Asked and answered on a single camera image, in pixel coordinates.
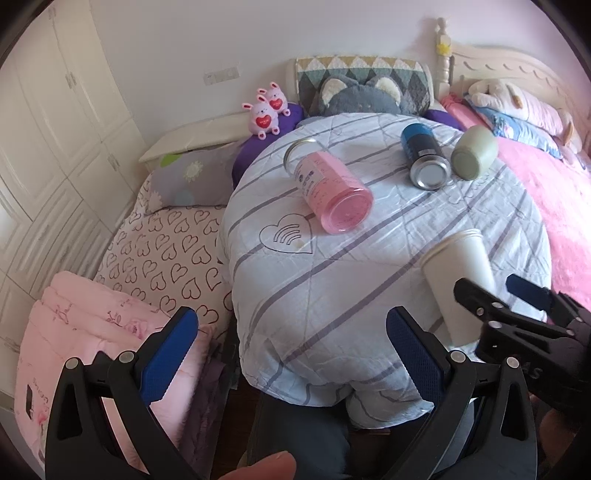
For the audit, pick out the heart pattern bed sheet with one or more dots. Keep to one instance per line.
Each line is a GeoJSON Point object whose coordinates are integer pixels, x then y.
{"type": "Point", "coordinates": [167, 259]}

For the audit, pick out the folded pink quilt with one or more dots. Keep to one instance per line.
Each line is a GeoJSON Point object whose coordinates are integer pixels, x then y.
{"type": "Point", "coordinates": [77, 317]}

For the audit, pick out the white dog plush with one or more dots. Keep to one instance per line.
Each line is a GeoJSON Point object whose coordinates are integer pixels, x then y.
{"type": "Point", "coordinates": [508, 98]}

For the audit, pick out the blue metal can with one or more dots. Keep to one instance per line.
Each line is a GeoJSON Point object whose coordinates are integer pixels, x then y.
{"type": "Point", "coordinates": [429, 169]}

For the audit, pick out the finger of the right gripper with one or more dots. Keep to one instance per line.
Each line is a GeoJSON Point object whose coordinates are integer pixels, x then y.
{"type": "Point", "coordinates": [531, 290]}
{"type": "Point", "coordinates": [505, 333]}

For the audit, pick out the cream wooden headboard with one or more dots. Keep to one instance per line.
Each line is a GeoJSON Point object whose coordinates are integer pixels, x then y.
{"type": "Point", "coordinates": [470, 64]}

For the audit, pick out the grey flower pillow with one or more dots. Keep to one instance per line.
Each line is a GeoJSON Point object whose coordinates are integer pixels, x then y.
{"type": "Point", "coordinates": [196, 178]}

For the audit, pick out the triangle pattern headboard cushion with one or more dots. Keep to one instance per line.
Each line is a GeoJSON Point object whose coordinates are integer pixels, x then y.
{"type": "Point", "coordinates": [413, 78]}

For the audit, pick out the pink fleece blanket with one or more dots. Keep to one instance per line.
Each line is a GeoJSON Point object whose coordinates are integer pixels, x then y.
{"type": "Point", "coordinates": [549, 203]}

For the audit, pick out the front pink bunny plush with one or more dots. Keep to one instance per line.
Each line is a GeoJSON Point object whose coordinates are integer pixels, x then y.
{"type": "Point", "coordinates": [263, 120]}

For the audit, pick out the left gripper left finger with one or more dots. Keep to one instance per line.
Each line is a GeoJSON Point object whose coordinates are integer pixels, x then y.
{"type": "Point", "coordinates": [81, 443]}

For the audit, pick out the wall socket panel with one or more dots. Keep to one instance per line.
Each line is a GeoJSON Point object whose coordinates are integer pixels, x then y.
{"type": "Point", "coordinates": [220, 76]}

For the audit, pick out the yellow star ornament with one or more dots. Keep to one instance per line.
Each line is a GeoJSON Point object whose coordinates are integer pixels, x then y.
{"type": "Point", "coordinates": [444, 49]}

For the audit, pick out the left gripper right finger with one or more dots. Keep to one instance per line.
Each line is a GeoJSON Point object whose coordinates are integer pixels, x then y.
{"type": "Point", "coordinates": [482, 424]}

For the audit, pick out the pink glass jar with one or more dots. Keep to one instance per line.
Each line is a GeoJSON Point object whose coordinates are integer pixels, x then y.
{"type": "Point", "coordinates": [338, 198]}

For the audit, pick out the cream wardrobe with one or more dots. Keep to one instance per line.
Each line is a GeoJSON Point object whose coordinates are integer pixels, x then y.
{"type": "Point", "coordinates": [70, 169]}

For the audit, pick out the person's hand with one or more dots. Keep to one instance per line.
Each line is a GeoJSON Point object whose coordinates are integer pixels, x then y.
{"type": "Point", "coordinates": [279, 466]}

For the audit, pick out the light blue striped quilt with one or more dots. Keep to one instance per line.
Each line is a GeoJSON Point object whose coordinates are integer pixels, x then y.
{"type": "Point", "coordinates": [312, 307]}

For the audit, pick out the pale green cup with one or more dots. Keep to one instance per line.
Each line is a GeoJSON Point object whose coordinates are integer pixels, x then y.
{"type": "Point", "coordinates": [474, 153]}

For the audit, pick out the grey bear cushion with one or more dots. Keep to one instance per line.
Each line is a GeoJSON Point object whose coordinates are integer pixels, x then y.
{"type": "Point", "coordinates": [340, 94]}

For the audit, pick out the blue cartoon pillow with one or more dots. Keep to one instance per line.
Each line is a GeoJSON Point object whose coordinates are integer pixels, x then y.
{"type": "Point", "coordinates": [518, 130]}

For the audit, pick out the pink bunny plush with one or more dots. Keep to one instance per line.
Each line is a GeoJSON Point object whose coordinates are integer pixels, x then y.
{"type": "Point", "coordinates": [263, 120]}
{"type": "Point", "coordinates": [276, 98]}

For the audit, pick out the rear pink bunny plush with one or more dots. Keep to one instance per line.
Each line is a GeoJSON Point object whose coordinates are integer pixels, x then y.
{"type": "Point", "coordinates": [276, 98]}

